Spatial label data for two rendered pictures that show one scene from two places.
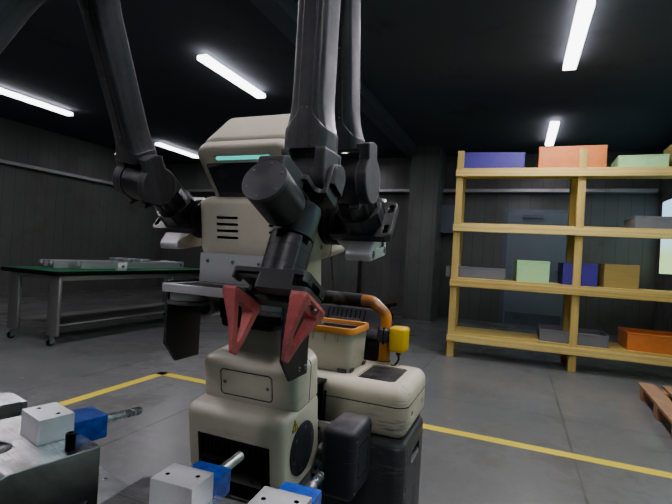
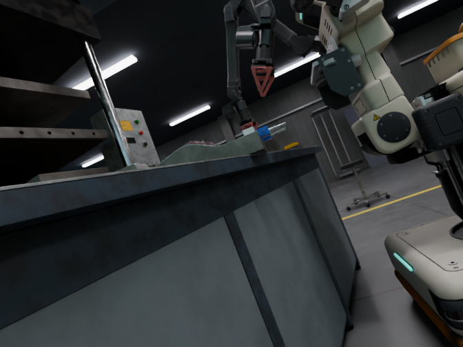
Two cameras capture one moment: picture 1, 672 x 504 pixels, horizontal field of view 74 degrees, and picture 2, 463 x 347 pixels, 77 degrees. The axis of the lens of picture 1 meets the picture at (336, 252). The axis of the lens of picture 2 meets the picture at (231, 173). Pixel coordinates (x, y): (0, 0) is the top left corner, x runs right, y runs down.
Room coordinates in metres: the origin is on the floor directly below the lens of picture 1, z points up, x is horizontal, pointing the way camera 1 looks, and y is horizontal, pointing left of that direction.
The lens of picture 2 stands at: (0.17, -0.84, 0.71)
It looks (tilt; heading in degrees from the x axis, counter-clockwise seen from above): 4 degrees up; 81
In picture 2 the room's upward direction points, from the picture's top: 21 degrees counter-clockwise
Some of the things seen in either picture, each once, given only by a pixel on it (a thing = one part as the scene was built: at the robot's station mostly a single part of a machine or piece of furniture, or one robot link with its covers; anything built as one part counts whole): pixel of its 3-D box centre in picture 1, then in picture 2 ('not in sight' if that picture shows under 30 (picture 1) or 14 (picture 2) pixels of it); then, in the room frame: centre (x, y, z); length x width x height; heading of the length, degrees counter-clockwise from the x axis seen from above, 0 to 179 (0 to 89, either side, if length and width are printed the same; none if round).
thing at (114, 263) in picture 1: (122, 293); not in sight; (5.77, 2.73, 0.45); 2.49 x 0.94 x 0.90; 158
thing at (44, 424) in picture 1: (90, 423); not in sight; (0.54, 0.29, 0.89); 0.13 x 0.05 x 0.05; 144
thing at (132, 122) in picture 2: not in sight; (155, 220); (-0.08, 1.08, 0.73); 0.30 x 0.22 x 1.47; 54
